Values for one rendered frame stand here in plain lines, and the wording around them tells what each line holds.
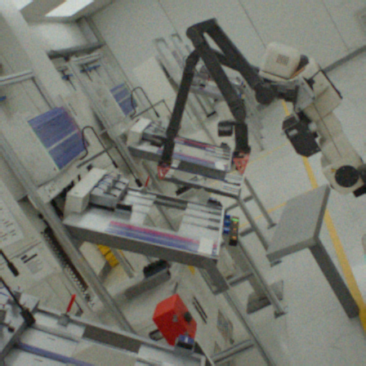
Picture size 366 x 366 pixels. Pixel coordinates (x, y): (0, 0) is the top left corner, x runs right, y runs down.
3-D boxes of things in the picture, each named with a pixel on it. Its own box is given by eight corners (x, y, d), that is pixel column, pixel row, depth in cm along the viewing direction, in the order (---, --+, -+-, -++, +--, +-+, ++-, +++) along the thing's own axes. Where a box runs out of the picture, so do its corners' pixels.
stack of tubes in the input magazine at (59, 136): (89, 145, 313) (62, 103, 308) (60, 170, 264) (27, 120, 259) (70, 157, 316) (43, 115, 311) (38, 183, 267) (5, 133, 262)
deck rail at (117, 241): (215, 270, 255) (218, 256, 253) (215, 271, 253) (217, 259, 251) (60, 234, 258) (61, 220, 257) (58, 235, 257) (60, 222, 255)
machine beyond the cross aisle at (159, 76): (267, 134, 813) (198, 14, 777) (269, 147, 735) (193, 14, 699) (185, 180, 846) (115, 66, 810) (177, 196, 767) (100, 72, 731)
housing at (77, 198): (103, 194, 322) (107, 170, 317) (78, 225, 275) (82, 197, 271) (89, 190, 322) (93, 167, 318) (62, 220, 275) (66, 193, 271)
